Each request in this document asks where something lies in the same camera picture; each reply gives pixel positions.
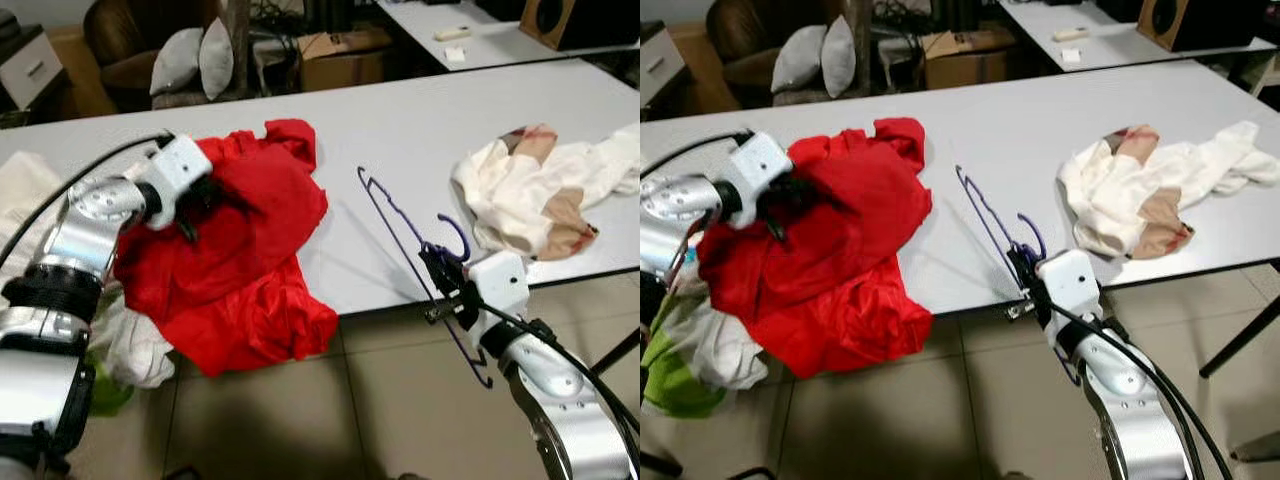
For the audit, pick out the red t-shirt with white print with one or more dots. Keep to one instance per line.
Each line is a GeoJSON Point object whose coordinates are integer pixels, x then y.
{"type": "Point", "coordinates": [850, 230]}
{"type": "Point", "coordinates": [250, 220]}

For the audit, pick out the cream shirt with tan patches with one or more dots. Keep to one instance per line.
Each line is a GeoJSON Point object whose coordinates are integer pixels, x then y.
{"type": "Point", "coordinates": [1120, 200]}
{"type": "Point", "coordinates": [520, 190]}

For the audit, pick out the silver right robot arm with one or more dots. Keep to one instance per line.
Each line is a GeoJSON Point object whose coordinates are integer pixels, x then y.
{"type": "Point", "coordinates": [1130, 390]}
{"type": "Point", "coordinates": [560, 390]}

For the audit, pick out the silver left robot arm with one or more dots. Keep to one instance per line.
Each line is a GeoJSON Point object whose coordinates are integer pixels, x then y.
{"type": "Point", "coordinates": [90, 215]}
{"type": "Point", "coordinates": [675, 210]}

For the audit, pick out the grey pillow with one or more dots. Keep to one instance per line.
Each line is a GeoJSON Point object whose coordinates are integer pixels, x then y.
{"type": "Point", "coordinates": [178, 62]}
{"type": "Point", "coordinates": [798, 60]}
{"type": "Point", "coordinates": [217, 58]}
{"type": "Point", "coordinates": [840, 55]}

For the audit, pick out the plain red t-shirt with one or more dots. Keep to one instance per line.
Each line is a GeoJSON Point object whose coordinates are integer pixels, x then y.
{"type": "Point", "coordinates": [250, 340]}
{"type": "Point", "coordinates": [850, 345]}

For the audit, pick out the white green blue shirt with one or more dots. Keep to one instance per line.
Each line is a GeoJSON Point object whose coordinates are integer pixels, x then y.
{"type": "Point", "coordinates": [140, 345]}
{"type": "Point", "coordinates": [725, 350]}

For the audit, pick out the open brown cardboard box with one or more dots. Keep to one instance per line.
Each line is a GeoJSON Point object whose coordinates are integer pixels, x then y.
{"type": "Point", "coordinates": [965, 65]}
{"type": "Point", "coordinates": [345, 65]}

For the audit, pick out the brown armchair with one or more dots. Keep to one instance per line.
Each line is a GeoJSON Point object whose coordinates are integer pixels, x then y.
{"type": "Point", "coordinates": [110, 40]}
{"type": "Point", "coordinates": [732, 35]}

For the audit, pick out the white crumpled shirt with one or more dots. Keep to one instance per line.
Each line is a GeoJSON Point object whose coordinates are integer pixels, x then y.
{"type": "Point", "coordinates": [25, 185]}

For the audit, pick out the white drawer cabinet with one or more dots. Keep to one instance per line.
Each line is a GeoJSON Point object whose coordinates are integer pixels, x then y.
{"type": "Point", "coordinates": [30, 70]}
{"type": "Point", "coordinates": [660, 65]}

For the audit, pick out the small white box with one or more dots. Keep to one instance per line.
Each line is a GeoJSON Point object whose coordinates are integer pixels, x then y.
{"type": "Point", "coordinates": [1074, 55]}
{"type": "Point", "coordinates": [455, 54]}

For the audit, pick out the white remote control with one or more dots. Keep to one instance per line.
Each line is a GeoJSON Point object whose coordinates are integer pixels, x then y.
{"type": "Point", "coordinates": [1071, 34]}
{"type": "Point", "coordinates": [452, 34]}

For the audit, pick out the wooden loudspeaker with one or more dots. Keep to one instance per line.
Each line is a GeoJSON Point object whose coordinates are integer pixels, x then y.
{"type": "Point", "coordinates": [560, 20]}
{"type": "Point", "coordinates": [1175, 20]}

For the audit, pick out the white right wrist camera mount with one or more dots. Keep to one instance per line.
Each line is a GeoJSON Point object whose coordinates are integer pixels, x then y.
{"type": "Point", "coordinates": [1070, 285]}
{"type": "Point", "coordinates": [500, 285]}

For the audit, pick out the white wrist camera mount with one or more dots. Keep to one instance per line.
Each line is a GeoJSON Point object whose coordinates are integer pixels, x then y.
{"type": "Point", "coordinates": [500, 285]}
{"type": "Point", "coordinates": [760, 165]}
{"type": "Point", "coordinates": [1070, 285]}
{"type": "Point", "coordinates": [180, 165]}

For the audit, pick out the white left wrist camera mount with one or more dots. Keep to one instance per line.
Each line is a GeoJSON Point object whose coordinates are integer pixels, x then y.
{"type": "Point", "coordinates": [180, 165]}
{"type": "Point", "coordinates": [760, 165]}

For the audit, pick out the brown wooden post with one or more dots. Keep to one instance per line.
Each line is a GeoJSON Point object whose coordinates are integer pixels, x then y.
{"type": "Point", "coordinates": [858, 40]}
{"type": "Point", "coordinates": [238, 40]}

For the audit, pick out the black metal table frame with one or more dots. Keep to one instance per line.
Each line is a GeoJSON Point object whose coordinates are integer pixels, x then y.
{"type": "Point", "coordinates": [615, 353]}
{"type": "Point", "coordinates": [1240, 336]}

